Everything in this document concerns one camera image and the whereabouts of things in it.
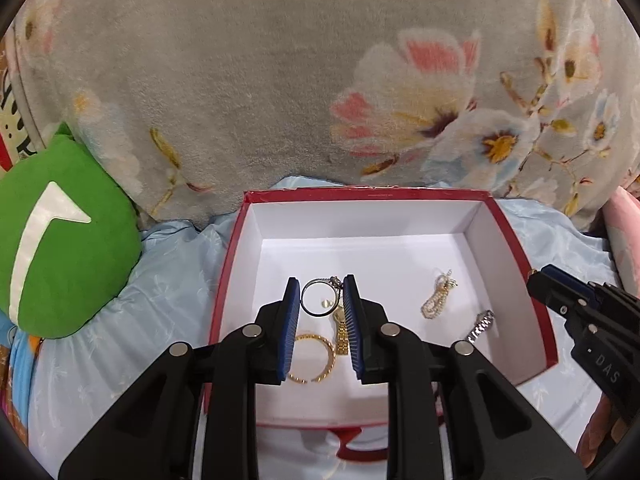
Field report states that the green cushion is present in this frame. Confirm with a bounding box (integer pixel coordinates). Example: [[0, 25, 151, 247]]
[[0, 122, 144, 339]]

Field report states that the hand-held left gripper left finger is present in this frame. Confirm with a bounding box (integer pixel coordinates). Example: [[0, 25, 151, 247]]
[[57, 276, 301, 480]]

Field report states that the pink pillow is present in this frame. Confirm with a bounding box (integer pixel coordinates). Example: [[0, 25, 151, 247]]
[[602, 185, 640, 267]]

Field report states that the gold wrist watch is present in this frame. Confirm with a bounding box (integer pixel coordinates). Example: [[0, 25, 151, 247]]
[[332, 304, 351, 357]]

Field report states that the white pearl bracelet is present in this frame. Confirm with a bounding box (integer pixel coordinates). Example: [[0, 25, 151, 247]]
[[421, 268, 459, 320]]

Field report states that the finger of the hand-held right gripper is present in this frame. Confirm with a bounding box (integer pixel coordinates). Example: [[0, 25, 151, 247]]
[[526, 265, 599, 331], [590, 282, 640, 314]]

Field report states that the silver metal link bracelet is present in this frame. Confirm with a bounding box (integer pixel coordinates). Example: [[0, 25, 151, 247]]
[[467, 309, 496, 345]]

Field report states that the colourful printed blanket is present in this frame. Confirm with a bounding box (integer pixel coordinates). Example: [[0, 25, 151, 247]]
[[0, 30, 61, 466]]

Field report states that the person's right hand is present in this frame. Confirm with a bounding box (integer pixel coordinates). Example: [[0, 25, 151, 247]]
[[575, 387, 632, 467]]

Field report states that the grey floral blanket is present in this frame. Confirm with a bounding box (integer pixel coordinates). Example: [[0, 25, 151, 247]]
[[10, 0, 640, 235]]

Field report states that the light blue palm print bedsheet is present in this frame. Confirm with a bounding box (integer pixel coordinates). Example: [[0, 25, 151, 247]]
[[27, 175, 623, 480]]

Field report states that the red box with handle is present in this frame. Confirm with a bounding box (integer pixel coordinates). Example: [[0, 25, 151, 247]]
[[202, 187, 560, 476]]

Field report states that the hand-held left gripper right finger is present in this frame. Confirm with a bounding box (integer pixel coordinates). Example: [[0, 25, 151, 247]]
[[342, 274, 586, 480]]

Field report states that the silver ring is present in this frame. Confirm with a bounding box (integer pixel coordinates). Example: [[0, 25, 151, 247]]
[[300, 275, 344, 318]]

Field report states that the gold cuff bracelet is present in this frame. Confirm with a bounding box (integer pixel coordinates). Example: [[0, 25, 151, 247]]
[[287, 331, 337, 386]]

